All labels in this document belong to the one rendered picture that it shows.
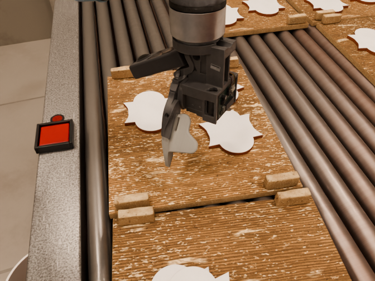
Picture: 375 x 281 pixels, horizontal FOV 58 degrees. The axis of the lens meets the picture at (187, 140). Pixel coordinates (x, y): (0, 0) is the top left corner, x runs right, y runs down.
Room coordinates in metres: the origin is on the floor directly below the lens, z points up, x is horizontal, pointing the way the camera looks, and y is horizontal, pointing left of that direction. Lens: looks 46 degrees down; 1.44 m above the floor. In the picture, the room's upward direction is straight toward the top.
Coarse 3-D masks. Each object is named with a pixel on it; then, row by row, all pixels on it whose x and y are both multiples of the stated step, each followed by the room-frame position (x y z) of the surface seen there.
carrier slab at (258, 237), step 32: (160, 224) 0.30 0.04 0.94; (192, 224) 0.30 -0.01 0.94; (224, 224) 0.30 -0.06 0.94; (256, 224) 0.30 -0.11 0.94; (288, 224) 0.30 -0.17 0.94; (320, 224) 0.30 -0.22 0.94; (128, 256) 0.24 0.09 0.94; (160, 256) 0.24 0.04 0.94; (192, 256) 0.24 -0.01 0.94; (224, 256) 0.24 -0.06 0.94; (256, 256) 0.24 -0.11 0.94; (288, 256) 0.24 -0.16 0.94; (320, 256) 0.24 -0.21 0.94
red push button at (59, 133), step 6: (48, 126) 0.54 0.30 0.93; (54, 126) 0.54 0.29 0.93; (60, 126) 0.54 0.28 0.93; (66, 126) 0.54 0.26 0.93; (42, 132) 0.52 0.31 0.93; (48, 132) 0.52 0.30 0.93; (54, 132) 0.52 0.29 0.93; (60, 132) 0.52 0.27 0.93; (66, 132) 0.52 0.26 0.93; (42, 138) 0.50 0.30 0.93; (48, 138) 0.50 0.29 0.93; (54, 138) 0.50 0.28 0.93; (60, 138) 0.50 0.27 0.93; (66, 138) 0.50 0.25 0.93; (42, 144) 0.48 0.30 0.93
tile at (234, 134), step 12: (228, 120) 0.54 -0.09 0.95; (240, 120) 0.54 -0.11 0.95; (216, 132) 0.50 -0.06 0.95; (228, 132) 0.50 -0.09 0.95; (240, 132) 0.50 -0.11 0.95; (252, 132) 0.50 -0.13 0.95; (216, 144) 0.47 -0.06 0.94; (228, 144) 0.47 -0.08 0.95; (240, 144) 0.47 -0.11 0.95; (252, 144) 0.47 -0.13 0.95
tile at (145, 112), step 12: (144, 96) 0.62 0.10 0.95; (156, 96) 0.62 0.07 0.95; (132, 108) 0.58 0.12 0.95; (144, 108) 0.58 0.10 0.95; (156, 108) 0.58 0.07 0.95; (132, 120) 0.54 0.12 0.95; (144, 120) 0.54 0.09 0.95; (156, 120) 0.54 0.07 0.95; (144, 132) 0.51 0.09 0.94; (156, 132) 0.51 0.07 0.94
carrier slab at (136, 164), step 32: (128, 96) 0.64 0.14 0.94; (256, 96) 0.64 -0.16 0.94; (128, 128) 0.53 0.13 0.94; (192, 128) 0.53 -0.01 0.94; (256, 128) 0.53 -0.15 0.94; (128, 160) 0.44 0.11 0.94; (160, 160) 0.44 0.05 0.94; (192, 160) 0.44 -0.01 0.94; (224, 160) 0.44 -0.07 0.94; (256, 160) 0.44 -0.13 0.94; (288, 160) 0.44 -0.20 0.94; (128, 192) 0.36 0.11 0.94; (160, 192) 0.36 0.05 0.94; (192, 192) 0.36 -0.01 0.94; (224, 192) 0.36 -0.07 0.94; (256, 192) 0.36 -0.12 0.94
